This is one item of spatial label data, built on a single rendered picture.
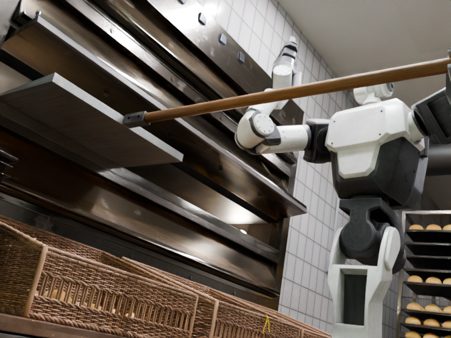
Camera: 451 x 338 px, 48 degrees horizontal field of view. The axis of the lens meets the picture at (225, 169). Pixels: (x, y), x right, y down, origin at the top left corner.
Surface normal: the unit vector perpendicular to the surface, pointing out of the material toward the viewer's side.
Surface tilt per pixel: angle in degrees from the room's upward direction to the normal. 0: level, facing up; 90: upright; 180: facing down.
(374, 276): 86
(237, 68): 90
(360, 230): 90
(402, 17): 180
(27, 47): 169
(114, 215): 70
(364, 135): 91
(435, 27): 180
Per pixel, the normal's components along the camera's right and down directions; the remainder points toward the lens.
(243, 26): 0.81, -0.07
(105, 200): 0.82, -0.38
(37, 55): -0.02, 0.89
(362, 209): -0.58, -0.37
